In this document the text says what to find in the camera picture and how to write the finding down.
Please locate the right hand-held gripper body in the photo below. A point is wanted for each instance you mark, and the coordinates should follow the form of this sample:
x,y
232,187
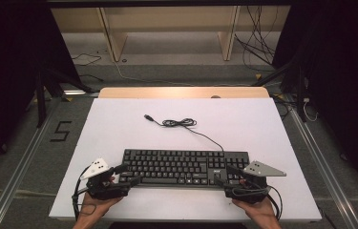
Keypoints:
x,y
246,191

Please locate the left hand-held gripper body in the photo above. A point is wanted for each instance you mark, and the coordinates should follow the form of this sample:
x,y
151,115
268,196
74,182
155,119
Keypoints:
x,y
103,187

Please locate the black computer keyboard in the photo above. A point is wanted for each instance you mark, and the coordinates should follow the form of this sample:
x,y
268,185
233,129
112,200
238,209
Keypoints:
x,y
173,165

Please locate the person's left hand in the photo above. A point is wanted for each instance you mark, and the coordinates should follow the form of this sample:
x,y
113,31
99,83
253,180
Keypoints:
x,y
98,206

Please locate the person's right hand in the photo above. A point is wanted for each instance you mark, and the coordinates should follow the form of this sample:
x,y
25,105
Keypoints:
x,y
257,208

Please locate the white table board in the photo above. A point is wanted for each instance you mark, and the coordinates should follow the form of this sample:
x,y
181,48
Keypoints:
x,y
237,127

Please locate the wooden table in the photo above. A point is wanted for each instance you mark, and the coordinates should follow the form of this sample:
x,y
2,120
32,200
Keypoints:
x,y
179,92

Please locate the black metal stand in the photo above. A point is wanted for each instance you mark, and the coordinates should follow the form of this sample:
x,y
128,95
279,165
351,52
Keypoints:
x,y
41,95
300,89

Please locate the black curtain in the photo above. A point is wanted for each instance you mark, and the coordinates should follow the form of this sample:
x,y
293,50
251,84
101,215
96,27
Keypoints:
x,y
4,79
345,79

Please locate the beige wooden shelf unit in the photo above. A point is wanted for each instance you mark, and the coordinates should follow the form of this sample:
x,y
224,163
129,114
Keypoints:
x,y
167,19

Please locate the aluminium floor rail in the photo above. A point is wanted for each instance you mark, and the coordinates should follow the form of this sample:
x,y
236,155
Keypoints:
x,y
329,178
14,178

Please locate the black frame bar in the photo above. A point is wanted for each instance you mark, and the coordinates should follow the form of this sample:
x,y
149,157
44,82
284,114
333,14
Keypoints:
x,y
167,3

